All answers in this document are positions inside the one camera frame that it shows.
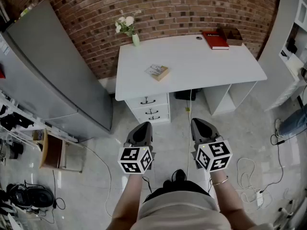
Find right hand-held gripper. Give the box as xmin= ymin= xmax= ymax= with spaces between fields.
xmin=190 ymin=118 xmax=233 ymax=173

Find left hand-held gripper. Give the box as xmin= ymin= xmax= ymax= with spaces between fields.
xmin=117 ymin=121 xmax=154 ymax=175

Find person's right forearm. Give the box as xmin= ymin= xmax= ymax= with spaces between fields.
xmin=210 ymin=168 xmax=258 ymax=230

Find person's left forearm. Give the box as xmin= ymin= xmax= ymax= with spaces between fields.
xmin=106 ymin=172 xmax=144 ymax=230

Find person's black shoe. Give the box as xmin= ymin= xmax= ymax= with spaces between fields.
xmin=171 ymin=169 xmax=187 ymax=182

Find person's black shorts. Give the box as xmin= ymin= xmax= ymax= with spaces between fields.
xmin=143 ymin=180 xmax=212 ymax=204

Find white power strip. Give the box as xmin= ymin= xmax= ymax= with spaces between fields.
xmin=256 ymin=190 xmax=265 ymax=207

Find person's beige shirt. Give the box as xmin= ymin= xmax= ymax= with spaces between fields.
xmin=130 ymin=192 xmax=275 ymax=230

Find black box under desk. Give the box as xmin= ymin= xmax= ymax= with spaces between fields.
xmin=174 ymin=88 xmax=198 ymax=102

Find wooden chair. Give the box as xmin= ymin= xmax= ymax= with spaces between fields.
xmin=32 ymin=127 xmax=85 ymax=174

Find white desk with drawers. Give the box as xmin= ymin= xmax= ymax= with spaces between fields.
xmin=115 ymin=34 xmax=268 ymax=124

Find black round appliance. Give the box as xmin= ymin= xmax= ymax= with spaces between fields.
xmin=6 ymin=183 xmax=55 ymax=210

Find red book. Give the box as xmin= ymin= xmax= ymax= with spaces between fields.
xmin=201 ymin=31 xmax=230 ymax=51

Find brown wooden organizer box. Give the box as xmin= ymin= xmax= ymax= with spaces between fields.
xmin=217 ymin=27 xmax=244 ymax=46

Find grey refrigerator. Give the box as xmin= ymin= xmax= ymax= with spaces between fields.
xmin=0 ymin=0 xmax=114 ymax=142

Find white shelf unit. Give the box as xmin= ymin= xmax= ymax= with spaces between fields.
xmin=257 ymin=0 xmax=307 ymax=112

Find white flower bouquet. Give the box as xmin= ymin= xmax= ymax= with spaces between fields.
xmin=114 ymin=10 xmax=142 ymax=37

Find thin metal bracelet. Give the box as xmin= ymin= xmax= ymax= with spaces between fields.
xmin=212 ymin=175 xmax=229 ymax=186

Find coiled white cable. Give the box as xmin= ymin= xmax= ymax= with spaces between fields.
xmin=236 ymin=157 xmax=273 ymax=213

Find black cable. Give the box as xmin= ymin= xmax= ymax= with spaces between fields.
xmin=260 ymin=126 xmax=307 ymax=194

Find white wire rack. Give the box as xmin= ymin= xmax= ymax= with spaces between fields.
xmin=0 ymin=89 xmax=80 ymax=153

